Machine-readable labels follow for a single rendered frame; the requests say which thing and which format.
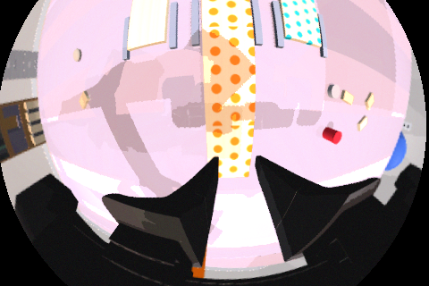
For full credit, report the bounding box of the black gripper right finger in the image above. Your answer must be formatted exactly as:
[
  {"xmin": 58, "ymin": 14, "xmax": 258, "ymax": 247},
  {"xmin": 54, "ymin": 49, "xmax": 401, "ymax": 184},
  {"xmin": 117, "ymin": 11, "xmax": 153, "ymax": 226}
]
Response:
[{"xmin": 255, "ymin": 155, "xmax": 382, "ymax": 262}]

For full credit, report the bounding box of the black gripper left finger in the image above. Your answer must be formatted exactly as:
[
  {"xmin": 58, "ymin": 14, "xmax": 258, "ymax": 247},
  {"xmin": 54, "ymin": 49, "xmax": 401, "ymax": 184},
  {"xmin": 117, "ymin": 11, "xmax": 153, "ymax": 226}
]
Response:
[{"xmin": 101, "ymin": 156, "xmax": 219, "ymax": 268}]

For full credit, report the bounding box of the small red cylinder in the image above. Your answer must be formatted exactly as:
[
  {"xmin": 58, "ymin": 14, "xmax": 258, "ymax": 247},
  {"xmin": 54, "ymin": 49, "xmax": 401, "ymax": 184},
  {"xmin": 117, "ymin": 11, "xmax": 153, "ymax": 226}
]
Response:
[{"xmin": 322, "ymin": 128, "xmax": 341, "ymax": 143}]

